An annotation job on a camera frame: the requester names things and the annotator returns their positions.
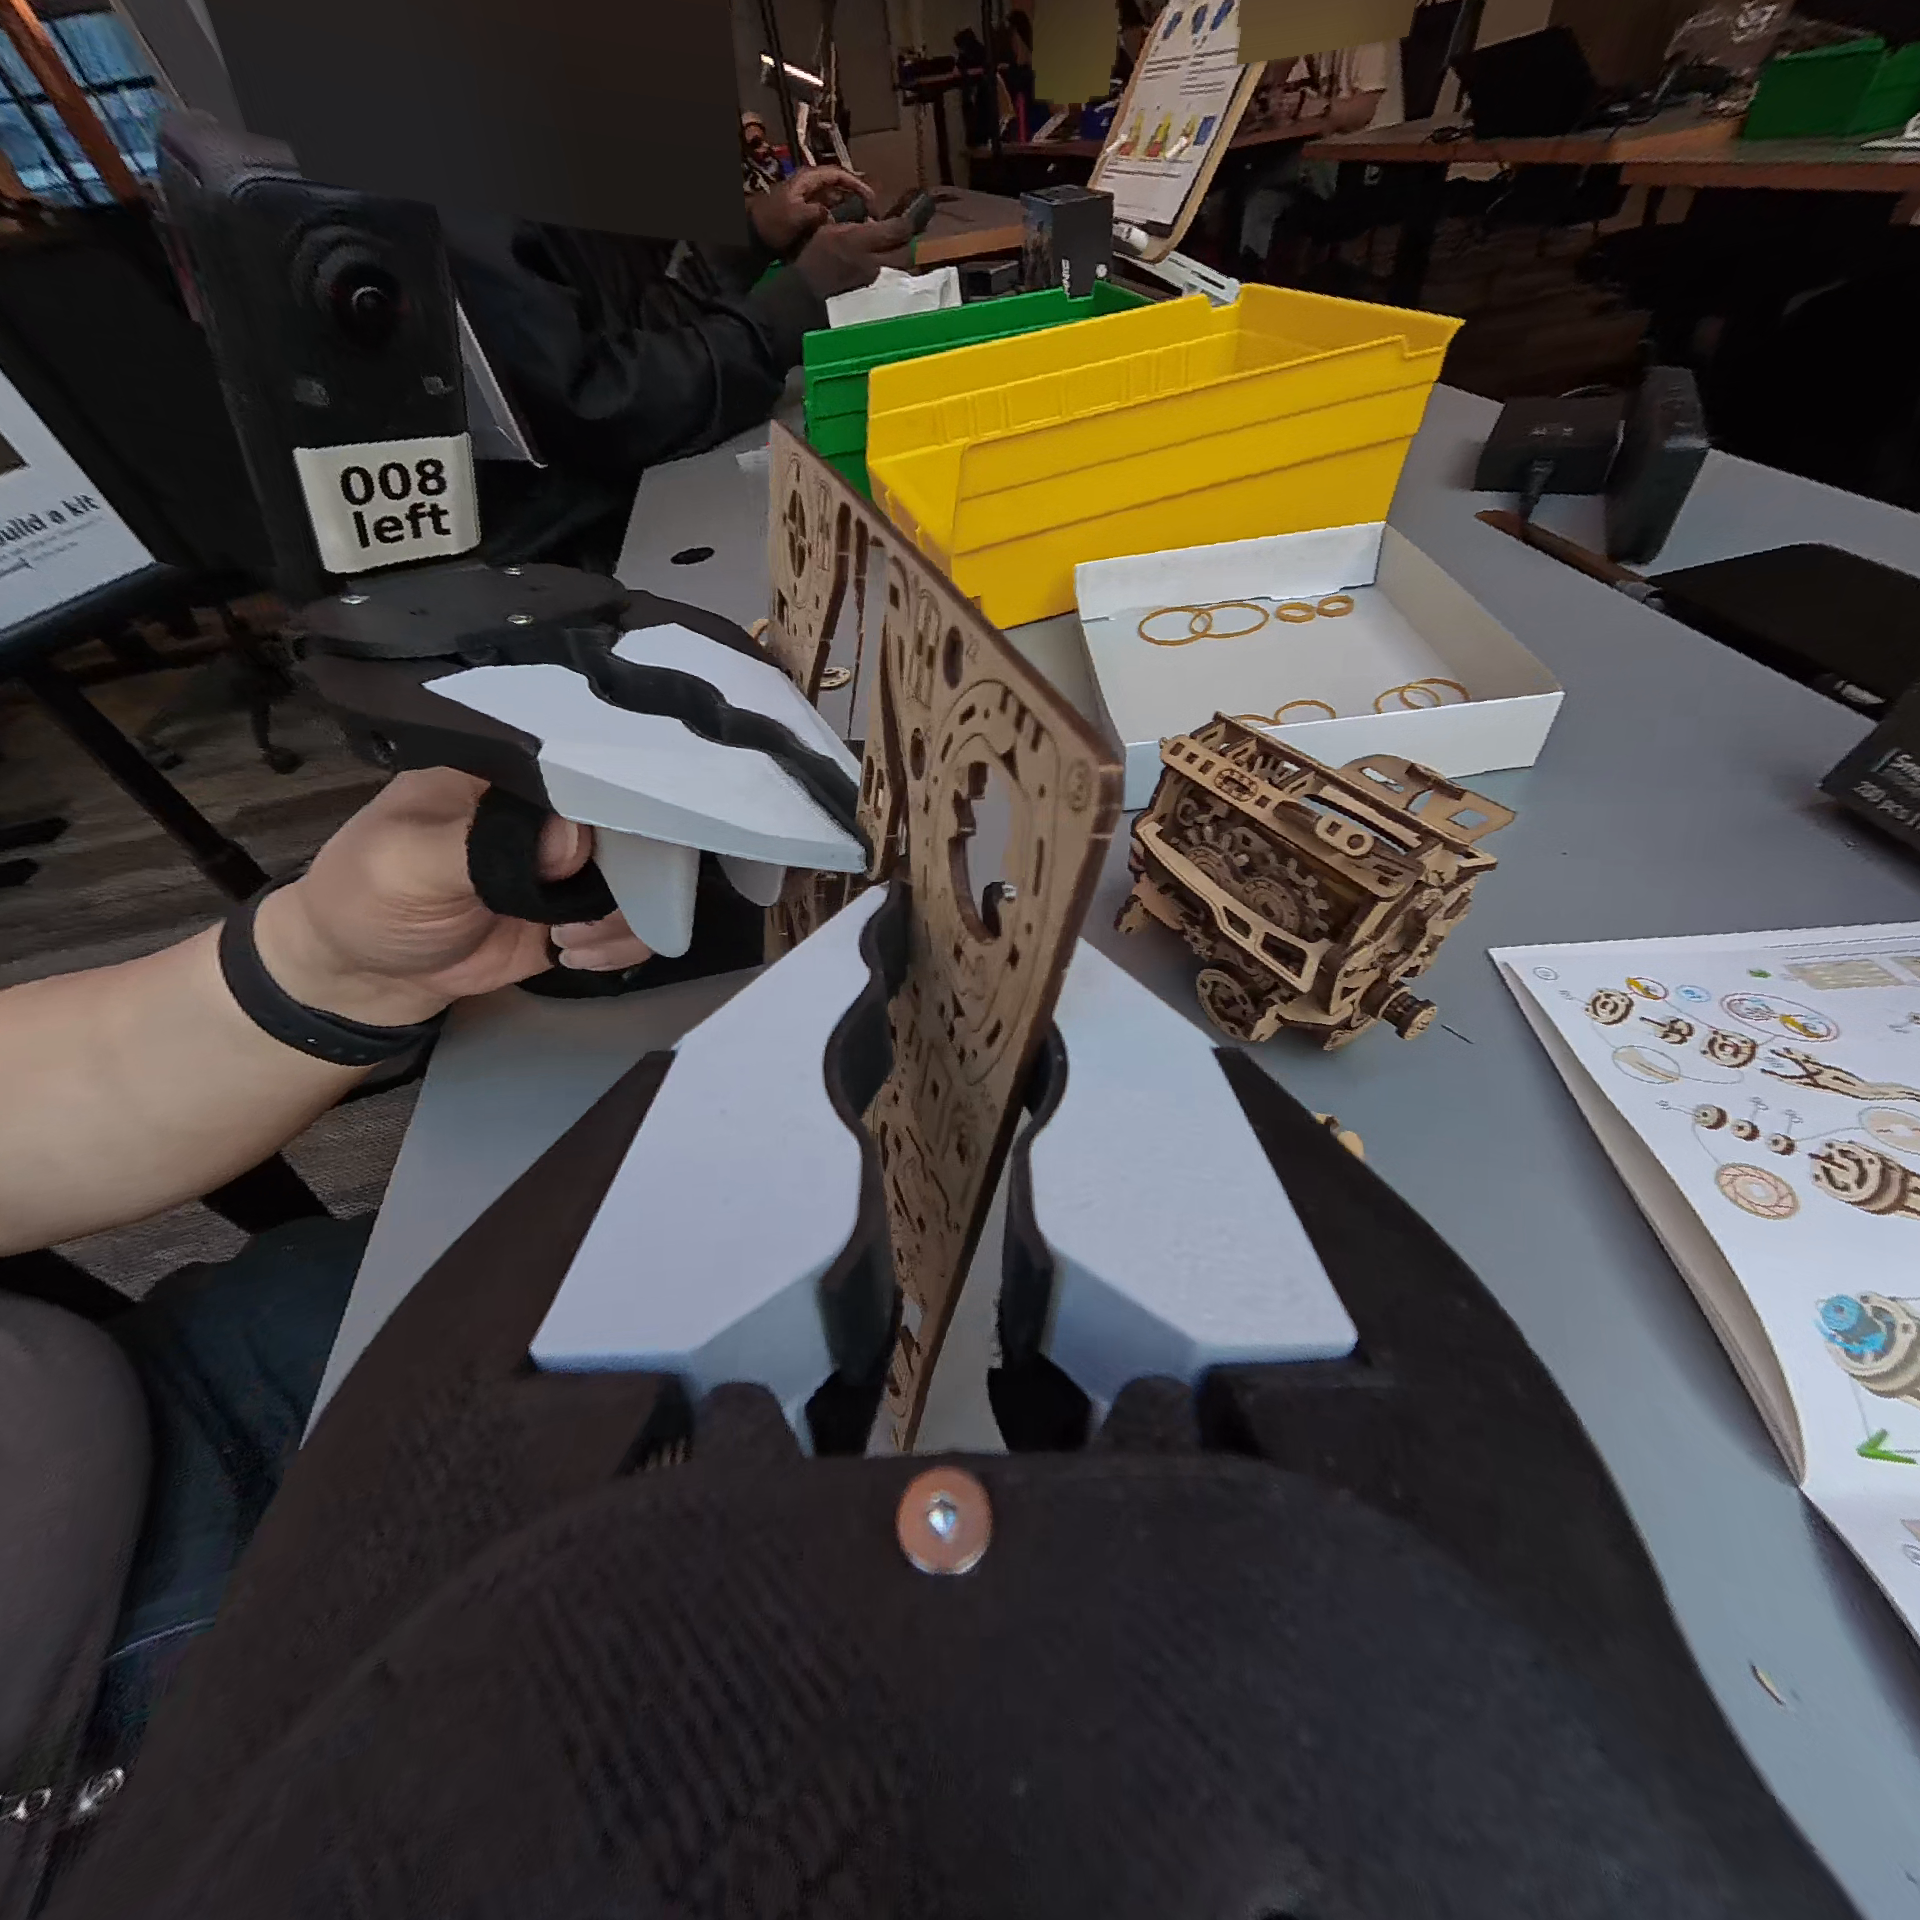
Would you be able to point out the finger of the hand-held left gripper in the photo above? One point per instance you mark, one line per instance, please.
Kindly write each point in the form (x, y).
(646, 771)
(719, 668)

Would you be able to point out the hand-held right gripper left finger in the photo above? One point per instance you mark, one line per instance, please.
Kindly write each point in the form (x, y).
(689, 1200)

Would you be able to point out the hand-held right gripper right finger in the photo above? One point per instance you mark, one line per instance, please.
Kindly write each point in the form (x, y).
(1183, 1200)

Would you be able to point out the laser-cut plywood parts sheet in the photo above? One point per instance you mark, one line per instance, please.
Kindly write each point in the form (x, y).
(1073, 931)

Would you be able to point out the person's left forearm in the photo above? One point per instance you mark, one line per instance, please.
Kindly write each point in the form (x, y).
(121, 1082)

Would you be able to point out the wooden submarine model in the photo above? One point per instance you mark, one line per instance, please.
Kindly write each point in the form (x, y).
(1291, 885)

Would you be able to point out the black model kit box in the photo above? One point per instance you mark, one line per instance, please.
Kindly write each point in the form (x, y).
(1883, 783)

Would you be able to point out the person's left hand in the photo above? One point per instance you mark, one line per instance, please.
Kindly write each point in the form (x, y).
(389, 900)

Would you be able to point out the green plastic bin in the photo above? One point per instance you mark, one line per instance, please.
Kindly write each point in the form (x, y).
(842, 389)
(1815, 91)

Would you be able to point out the black framed marker sign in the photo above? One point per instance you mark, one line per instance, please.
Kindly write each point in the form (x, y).
(61, 509)

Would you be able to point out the white crumpled paper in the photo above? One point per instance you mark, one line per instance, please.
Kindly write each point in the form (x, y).
(903, 294)

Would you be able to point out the tan rubber bands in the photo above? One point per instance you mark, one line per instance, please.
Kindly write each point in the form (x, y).
(1140, 626)

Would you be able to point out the black wristband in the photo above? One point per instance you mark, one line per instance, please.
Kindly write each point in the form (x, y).
(263, 1004)

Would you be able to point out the person's blue jeans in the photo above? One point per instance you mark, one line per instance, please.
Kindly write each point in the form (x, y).
(253, 1350)

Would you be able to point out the white cardboard box tray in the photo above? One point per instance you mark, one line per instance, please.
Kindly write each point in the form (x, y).
(1320, 760)

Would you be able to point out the yellow plastic bin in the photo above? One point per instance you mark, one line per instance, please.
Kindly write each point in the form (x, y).
(1172, 497)

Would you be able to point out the assembly instruction booklet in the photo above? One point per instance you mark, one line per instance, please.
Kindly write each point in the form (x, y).
(1725, 1170)

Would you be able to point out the small black box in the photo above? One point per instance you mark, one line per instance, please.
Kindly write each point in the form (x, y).
(1064, 241)

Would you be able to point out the instruction poster board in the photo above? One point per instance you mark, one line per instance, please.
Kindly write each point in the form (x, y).
(1172, 134)

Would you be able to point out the thin wooden stick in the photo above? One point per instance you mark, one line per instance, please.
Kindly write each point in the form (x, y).
(1560, 552)

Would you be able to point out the black flat stand base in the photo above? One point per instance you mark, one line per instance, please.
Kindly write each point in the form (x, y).
(1801, 616)

